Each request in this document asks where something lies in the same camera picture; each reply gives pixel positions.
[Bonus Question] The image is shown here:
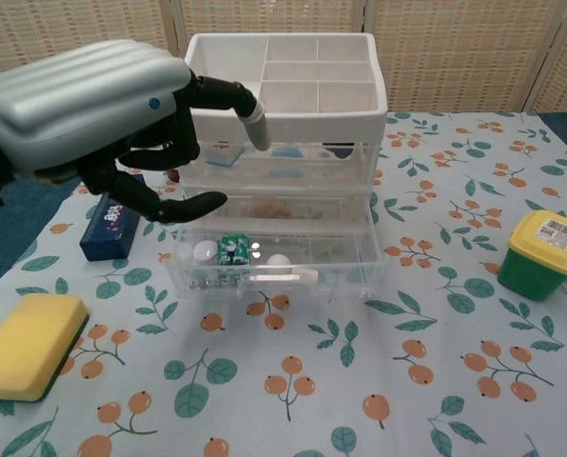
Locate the floral print tablecloth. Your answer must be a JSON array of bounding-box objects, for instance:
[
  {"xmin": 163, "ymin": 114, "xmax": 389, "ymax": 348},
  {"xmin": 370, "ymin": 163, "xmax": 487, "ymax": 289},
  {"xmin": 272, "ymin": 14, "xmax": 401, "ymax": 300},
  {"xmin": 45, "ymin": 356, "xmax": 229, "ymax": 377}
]
[{"xmin": 0, "ymin": 111, "xmax": 567, "ymax": 457}]

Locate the flat blue square pad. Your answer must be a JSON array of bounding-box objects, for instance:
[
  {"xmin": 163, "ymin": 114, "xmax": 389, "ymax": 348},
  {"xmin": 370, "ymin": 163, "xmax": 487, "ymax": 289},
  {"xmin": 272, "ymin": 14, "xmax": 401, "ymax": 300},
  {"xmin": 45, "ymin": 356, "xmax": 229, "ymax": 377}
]
[{"xmin": 205, "ymin": 145, "xmax": 246, "ymax": 168}]

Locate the dark blue rectangular carton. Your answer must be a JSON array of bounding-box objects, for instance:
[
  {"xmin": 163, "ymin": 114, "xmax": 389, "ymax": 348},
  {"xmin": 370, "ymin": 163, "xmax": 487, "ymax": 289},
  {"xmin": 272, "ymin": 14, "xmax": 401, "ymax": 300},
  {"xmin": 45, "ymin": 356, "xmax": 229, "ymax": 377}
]
[{"xmin": 79, "ymin": 192, "xmax": 143, "ymax": 262}]

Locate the green patterned small cube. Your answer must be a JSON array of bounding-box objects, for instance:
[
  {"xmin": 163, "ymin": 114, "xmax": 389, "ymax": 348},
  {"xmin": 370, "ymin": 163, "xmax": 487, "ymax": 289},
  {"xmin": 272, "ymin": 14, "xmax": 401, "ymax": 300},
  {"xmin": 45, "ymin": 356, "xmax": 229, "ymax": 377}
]
[{"xmin": 216, "ymin": 232, "xmax": 252, "ymax": 267}]

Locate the white plastic drawer organizer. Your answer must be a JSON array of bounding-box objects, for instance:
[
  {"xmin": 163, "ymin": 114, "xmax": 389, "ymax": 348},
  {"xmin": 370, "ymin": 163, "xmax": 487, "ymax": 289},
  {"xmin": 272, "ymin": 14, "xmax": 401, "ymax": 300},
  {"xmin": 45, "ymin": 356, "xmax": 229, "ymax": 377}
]
[{"xmin": 176, "ymin": 31, "xmax": 389, "ymax": 268}]

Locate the yellow green sponge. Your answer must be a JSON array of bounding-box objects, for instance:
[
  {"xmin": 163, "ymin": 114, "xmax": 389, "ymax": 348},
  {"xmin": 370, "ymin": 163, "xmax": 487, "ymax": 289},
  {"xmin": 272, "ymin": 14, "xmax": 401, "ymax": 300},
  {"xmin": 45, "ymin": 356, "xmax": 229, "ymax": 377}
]
[{"xmin": 0, "ymin": 292, "xmax": 90, "ymax": 404}]

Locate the small black item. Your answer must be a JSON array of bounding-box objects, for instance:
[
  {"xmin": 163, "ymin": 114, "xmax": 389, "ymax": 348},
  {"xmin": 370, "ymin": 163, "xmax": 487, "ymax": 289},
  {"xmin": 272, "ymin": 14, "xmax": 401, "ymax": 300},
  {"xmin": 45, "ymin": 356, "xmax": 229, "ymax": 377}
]
[{"xmin": 322, "ymin": 142, "xmax": 357, "ymax": 161}]

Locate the silver bead chain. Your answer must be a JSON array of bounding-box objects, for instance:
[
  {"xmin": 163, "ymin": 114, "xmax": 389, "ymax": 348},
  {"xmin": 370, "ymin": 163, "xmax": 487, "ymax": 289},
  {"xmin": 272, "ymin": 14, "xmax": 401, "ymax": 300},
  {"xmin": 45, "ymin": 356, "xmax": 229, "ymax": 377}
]
[{"xmin": 186, "ymin": 279, "xmax": 241, "ymax": 290}]

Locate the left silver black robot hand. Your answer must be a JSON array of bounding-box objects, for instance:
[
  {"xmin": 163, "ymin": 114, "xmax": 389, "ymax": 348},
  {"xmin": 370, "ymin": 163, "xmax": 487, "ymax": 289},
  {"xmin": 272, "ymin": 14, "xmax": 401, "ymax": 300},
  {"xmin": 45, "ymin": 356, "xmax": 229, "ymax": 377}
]
[{"xmin": 0, "ymin": 40, "xmax": 271, "ymax": 225}]

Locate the green tub with yellow lid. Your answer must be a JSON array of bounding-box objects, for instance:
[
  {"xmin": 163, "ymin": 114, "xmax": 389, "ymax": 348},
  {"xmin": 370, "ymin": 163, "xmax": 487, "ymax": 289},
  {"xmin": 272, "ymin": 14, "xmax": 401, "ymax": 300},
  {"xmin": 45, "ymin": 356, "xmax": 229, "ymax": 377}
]
[{"xmin": 496, "ymin": 209, "xmax": 567, "ymax": 302}]

